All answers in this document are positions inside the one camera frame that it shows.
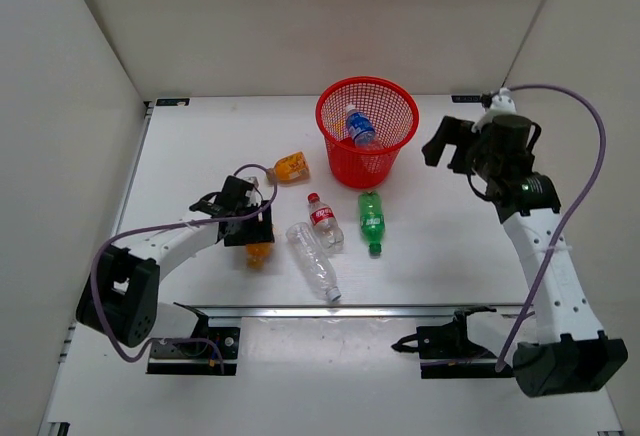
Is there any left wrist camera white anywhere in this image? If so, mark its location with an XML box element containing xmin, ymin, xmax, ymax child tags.
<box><xmin>249</xmin><ymin>187</ymin><xmax>263</xmax><ymax>207</ymax></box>

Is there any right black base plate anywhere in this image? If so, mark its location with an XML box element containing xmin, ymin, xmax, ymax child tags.
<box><xmin>416</xmin><ymin>322</ymin><xmax>514</xmax><ymax>380</ymax></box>

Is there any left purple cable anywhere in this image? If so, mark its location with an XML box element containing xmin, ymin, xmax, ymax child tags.
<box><xmin>90</xmin><ymin>163</ymin><xmax>279</xmax><ymax>375</ymax></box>

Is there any green soda bottle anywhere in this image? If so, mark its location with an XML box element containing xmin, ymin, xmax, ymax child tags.
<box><xmin>358</xmin><ymin>191</ymin><xmax>385</xmax><ymax>257</ymax></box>

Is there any clear crushed plastic bottle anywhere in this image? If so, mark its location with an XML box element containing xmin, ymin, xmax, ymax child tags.
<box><xmin>286</xmin><ymin>222</ymin><xmax>342</xmax><ymax>303</ymax></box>

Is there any orange juice bottle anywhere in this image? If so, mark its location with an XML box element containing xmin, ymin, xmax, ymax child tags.
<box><xmin>245</xmin><ymin>242</ymin><xmax>273</xmax><ymax>270</ymax></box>
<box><xmin>266</xmin><ymin>151</ymin><xmax>311</xmax><ymax>185</ymax></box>

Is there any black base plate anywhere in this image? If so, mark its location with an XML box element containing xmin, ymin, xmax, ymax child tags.
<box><xmin>416</xmin><ymin>322</ymin><xmax>514</xmax><ymax>380</ymax></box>
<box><xmin>146</xmin><ymin>319</ymin><xmax>241</xmax><ymax>377</ymax></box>

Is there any aluminium table edge rail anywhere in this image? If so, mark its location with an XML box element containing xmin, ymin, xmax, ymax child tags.
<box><xmin>172</xmin><ymin>304</ymin><xmax>531</xmax><ymax>319</ymax></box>

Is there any black corner label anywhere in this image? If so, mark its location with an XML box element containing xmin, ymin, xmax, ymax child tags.
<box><xmin>155</xmin><ymin>98</ymin><xmax>190</xmax><ymax>107</ymax></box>
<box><xmin>451</xmin><ymin>94</ymin><xmax>482</xmax><ymax>104</ymax></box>

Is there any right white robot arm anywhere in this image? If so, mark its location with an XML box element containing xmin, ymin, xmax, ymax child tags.
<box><xmin>392</xmin><ymin>114</ymin><xmax>628</xmax><ymax>398</ymax></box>

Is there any left black corner label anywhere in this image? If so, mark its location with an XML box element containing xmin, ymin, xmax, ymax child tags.
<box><xmin>155</xmin><ymin>98</ymin><xmax>190</xmax><ymax>107</ymax></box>

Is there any red label cola bottle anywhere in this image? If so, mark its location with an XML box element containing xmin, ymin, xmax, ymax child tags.
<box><xmin>307</xmin><ymin>193</ymin><xmax>344</xmax><ymax>253</ymax></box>

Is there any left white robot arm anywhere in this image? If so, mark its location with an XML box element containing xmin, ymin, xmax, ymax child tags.
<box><xmin>76</xmin><ymin>175</ymin><xmax>274</xmax><ymax>348</ymax></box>

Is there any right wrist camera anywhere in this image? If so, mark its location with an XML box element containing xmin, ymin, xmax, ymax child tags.
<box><xmin>472</xmin><ymin>87</ymin><xmax>516</xmax><ymax>133</ymax></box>

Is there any blue label water bottle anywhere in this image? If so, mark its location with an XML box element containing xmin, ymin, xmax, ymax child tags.
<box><xmin>345</xmin><ymin>104</ymin><xmax>384</xmax><ymax>151</ymax></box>

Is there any right black corner label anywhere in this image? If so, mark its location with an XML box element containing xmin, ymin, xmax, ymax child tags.
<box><xmin>451</xmin><ymin>94</ymin><xmax>482</xmax><ymax>104</ymax></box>

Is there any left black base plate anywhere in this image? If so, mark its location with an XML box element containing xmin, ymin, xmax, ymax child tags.
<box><xmin>146</xmin><ymin>319</ymin><xmax>241</xmax><ymax>377</ymax></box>

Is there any red plastic mesh bin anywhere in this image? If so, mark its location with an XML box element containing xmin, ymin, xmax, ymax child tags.
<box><xmin>315</xmin><ymin>76</ymin><xmax>419</xmax><ymax>189</ymax></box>

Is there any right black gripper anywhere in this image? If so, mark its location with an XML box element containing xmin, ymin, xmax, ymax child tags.
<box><xmin>424</xmin><ymin>116</ymin><xmax>501</xmax><ymax>181</ymax></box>

